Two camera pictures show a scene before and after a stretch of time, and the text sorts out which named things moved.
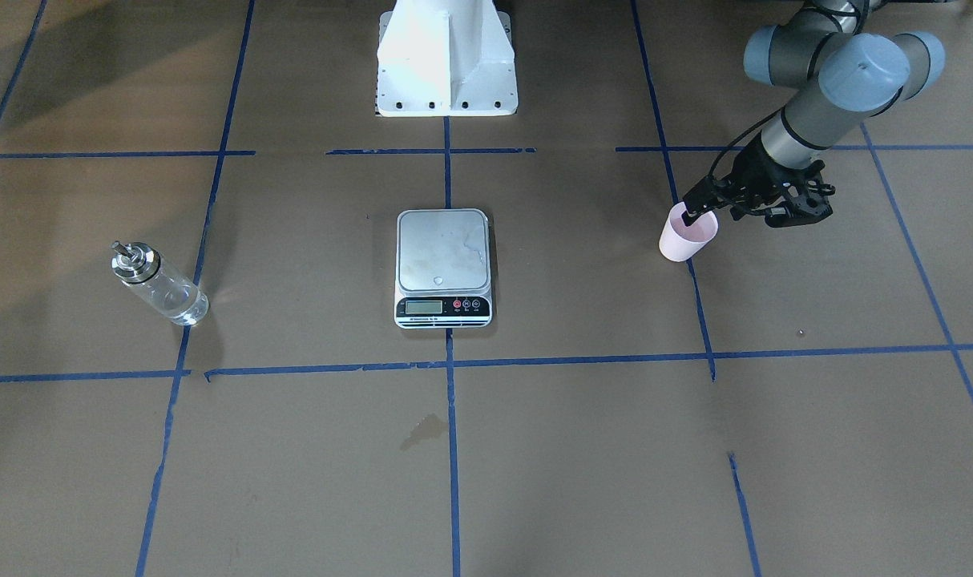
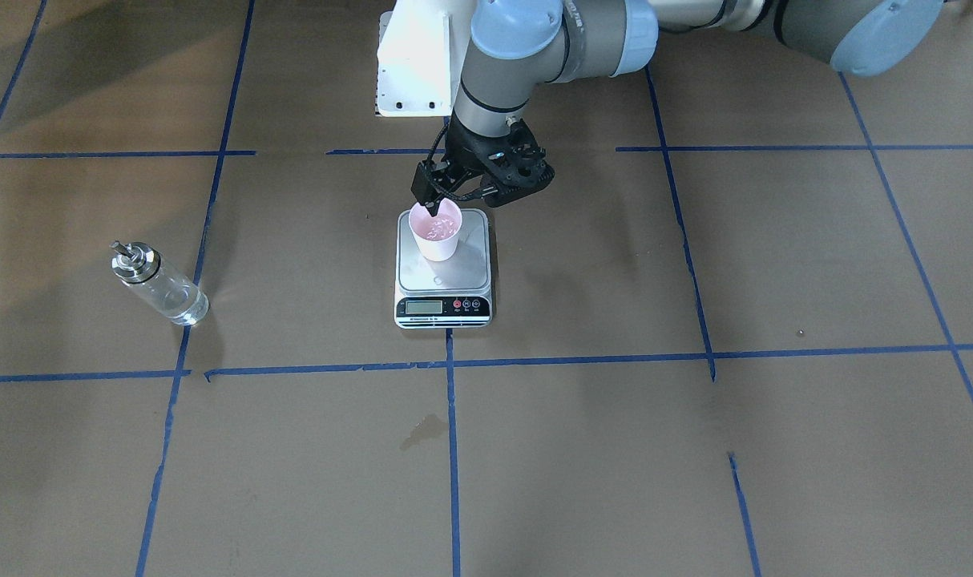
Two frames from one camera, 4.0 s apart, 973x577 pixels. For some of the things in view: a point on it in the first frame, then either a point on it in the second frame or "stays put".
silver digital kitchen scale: [442, 269] stays put
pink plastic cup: [678, 242] to [437, 235]
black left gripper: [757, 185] to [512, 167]
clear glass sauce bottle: [141, 268] stays put
